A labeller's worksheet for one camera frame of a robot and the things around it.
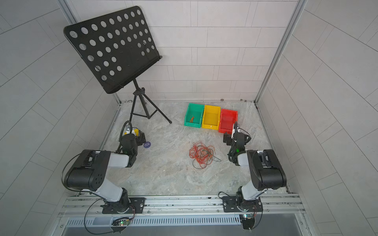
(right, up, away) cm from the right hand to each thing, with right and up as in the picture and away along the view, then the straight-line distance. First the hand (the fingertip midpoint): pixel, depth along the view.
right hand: (233, 130), depth 95 cm
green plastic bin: (-26, +14, +14) cm, 32 cm away
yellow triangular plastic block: (-57, +2, -17) cm, 59 cm away
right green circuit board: (0, -39, -27) cm, 48 cm away
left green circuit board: (-58, -38, -30) cm, 75 cm away
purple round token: (-56, -9, -3) cm, 56 cm away
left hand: (-63, 0, -1) cm, 63 cm away
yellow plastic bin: (-14, +8, +8) cm, 18 cm away
